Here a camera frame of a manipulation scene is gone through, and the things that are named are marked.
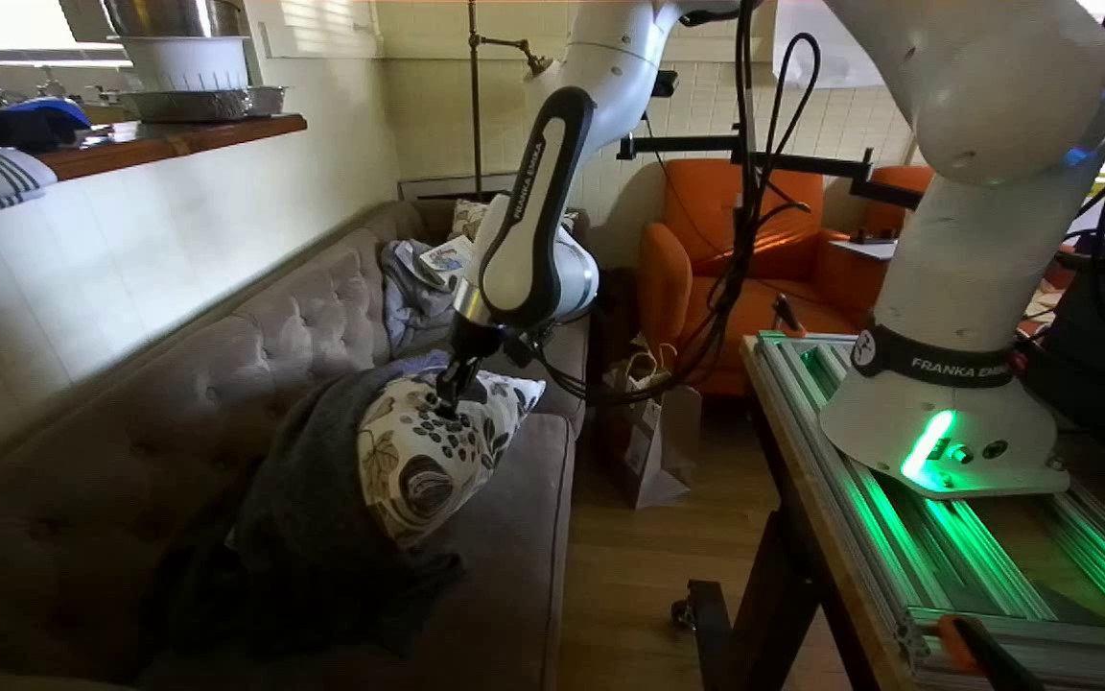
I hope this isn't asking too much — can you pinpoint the floral patterned pillow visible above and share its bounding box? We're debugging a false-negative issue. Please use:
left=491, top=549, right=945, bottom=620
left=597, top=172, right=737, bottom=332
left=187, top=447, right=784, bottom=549
left=356, top=369, right=546, bottom=549

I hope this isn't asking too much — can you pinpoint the orange armchair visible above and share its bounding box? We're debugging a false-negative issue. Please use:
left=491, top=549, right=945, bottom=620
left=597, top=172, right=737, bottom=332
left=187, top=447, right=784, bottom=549
left=634, top=159, right=931, bottom=401

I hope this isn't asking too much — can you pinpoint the dark blue bowl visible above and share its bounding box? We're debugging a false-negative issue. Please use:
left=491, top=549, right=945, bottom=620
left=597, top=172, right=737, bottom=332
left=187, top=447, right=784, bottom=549
left=0, top=100, right=92, bottom=154

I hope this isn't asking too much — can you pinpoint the aluminium frame robot table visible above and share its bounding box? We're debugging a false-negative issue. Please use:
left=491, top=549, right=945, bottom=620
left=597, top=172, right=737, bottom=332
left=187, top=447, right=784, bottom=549
left=673, top=328, right=1105, bottom=691

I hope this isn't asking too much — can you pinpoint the dark grey blanket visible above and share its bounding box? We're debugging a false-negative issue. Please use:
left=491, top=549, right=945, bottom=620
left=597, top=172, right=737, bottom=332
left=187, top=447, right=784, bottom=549
left=142, top=364, right=463, bottom=656

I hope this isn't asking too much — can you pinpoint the wooden counter shelf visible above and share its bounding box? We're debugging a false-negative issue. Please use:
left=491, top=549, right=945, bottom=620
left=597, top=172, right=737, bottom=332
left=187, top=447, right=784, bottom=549
left=45, top=116, right=307, bottom=182

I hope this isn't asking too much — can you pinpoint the floor lamp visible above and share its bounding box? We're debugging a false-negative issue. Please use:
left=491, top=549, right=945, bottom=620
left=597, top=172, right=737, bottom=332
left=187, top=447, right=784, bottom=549
left=463, top=0, right=556, bottom=199

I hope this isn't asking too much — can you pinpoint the paper shopping bag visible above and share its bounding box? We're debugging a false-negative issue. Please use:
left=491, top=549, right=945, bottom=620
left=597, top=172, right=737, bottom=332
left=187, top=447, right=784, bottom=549
left=606, top=351, right=701, bottom=506

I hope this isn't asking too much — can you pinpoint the grey tufted sofa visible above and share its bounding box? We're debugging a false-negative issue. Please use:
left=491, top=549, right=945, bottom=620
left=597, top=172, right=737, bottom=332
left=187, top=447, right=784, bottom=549
left=0, top=199, right=582, bottom=691

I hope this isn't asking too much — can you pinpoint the blue grey clothes pile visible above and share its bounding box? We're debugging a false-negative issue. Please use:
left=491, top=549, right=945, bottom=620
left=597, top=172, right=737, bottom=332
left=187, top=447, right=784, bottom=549
left=375, top=237, right=472, bottom=354

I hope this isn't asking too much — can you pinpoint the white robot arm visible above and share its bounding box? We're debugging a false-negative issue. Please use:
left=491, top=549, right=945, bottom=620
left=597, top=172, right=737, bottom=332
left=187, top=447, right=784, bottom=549
left=444, top=0, right=1105, bottom=494

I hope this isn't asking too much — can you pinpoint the foil baking tray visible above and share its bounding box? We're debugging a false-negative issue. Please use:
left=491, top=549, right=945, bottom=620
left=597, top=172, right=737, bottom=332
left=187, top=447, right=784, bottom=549
left=132, top=84, right=283, bottom=122

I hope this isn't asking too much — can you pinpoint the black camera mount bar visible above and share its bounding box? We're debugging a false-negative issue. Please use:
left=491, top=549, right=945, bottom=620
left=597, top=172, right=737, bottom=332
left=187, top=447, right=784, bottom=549
left=619, top=135, right=926, bottom=213

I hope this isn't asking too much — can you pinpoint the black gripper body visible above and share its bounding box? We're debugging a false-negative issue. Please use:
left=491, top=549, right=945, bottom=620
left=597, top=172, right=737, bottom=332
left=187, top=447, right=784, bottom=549
left=439, top=318, right=523, bottom=414

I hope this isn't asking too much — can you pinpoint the white pot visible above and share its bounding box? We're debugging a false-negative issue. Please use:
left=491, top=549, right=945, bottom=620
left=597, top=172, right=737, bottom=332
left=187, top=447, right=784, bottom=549
left=123, top=35, right=250, bottom=93

